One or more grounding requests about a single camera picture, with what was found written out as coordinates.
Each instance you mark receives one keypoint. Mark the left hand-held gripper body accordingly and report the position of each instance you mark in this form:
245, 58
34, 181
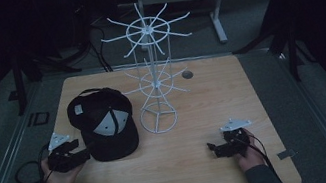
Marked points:
61, 161

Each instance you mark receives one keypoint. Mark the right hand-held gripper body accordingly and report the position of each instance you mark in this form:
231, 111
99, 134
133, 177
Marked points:
235, 141

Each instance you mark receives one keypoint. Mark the black baseball cap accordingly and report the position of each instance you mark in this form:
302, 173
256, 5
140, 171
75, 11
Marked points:
102, 142

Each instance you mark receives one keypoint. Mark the person's left hand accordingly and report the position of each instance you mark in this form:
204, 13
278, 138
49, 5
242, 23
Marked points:
58, 182

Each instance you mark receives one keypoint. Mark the person's right hand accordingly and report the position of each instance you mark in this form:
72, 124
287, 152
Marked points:
252, 158

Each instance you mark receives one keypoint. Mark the black floor socket plate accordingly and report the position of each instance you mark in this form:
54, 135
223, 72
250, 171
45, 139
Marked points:
41, 118

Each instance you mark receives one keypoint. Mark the grey tape strip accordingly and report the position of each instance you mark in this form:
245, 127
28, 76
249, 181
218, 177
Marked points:
286, 154

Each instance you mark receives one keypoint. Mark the black metal stand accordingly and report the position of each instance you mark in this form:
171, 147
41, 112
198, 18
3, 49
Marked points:
290, 48
20, 93

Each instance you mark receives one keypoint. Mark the grey round table grommet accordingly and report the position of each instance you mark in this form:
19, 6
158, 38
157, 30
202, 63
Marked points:
187, 74

